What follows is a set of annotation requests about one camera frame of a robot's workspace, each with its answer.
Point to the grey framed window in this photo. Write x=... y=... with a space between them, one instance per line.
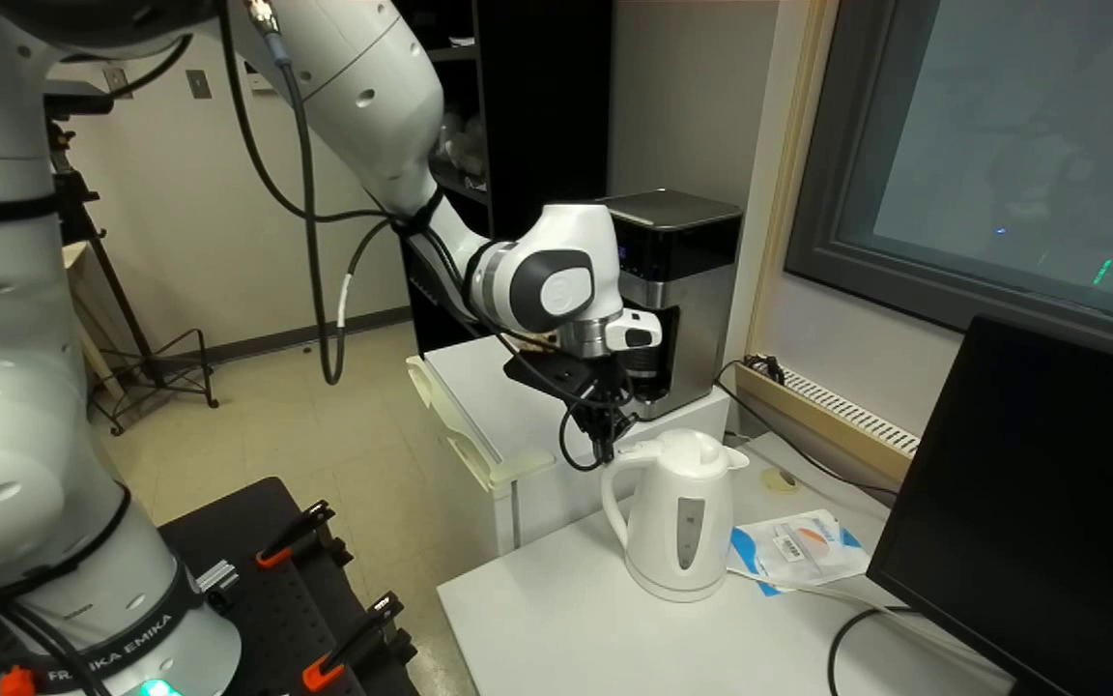
x=1020 y=155

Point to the black camera tripod stand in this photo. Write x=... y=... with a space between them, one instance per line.
x=104 y=284

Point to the tall black shelf cabinet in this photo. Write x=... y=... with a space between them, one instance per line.
x=542 y=119

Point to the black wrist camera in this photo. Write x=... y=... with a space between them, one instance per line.
x=542 y=373

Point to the white baseboard heater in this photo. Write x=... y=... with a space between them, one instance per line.
x=840 y=427

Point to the white electric kettle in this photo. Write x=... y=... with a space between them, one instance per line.
x=679 y=515

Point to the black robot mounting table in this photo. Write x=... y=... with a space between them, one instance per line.
x=272 y=604

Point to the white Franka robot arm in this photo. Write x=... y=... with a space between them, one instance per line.
x=18 y=388

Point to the black computer monitor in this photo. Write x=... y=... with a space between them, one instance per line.
x=1043 y=515

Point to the orange black clamp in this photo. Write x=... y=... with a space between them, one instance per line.
x=350 y=641
x=296 y=530
x=11 y=681

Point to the grey wall plate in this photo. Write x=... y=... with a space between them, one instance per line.
x=197 y=84

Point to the black silver coffee maker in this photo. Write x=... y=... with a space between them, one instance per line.
x=693 y=258

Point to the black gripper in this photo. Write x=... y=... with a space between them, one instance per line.
x=576 y=377

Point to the blue white plastic packet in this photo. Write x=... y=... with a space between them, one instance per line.
x=800 y=547

